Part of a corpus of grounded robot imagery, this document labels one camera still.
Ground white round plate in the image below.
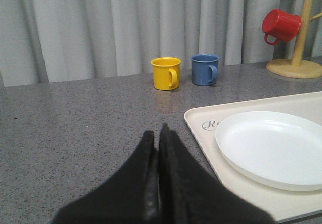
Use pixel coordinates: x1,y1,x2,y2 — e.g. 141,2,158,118
215,111,321,191

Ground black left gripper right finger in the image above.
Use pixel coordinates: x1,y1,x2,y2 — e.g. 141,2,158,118
159,124,273,223

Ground blue enamel mug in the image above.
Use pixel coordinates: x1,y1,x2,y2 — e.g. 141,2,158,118
191,54,220,86

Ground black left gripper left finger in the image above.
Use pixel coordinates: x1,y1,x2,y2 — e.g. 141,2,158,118
52,131,159,223

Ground red enamel mug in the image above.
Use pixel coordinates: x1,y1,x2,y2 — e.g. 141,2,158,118
262,9,302,45

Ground wooden mug tree stand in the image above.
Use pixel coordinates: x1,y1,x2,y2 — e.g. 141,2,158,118
266,0,321,79

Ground yellow enamel mug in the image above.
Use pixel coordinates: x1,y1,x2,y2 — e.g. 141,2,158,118
151,57,181,91

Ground cream rabbit serving tray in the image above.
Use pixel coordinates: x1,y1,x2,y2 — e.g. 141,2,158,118
184,92,321,222

